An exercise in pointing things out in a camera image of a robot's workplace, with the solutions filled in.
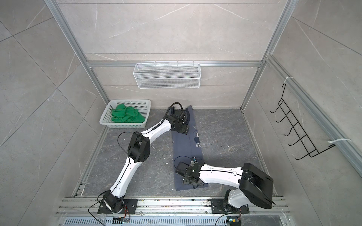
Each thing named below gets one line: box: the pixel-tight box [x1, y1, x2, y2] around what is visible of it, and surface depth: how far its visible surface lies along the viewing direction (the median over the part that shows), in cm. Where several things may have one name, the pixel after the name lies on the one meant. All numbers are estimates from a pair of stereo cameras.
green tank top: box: [111, 103, 146, 123], surface depth 112 cm
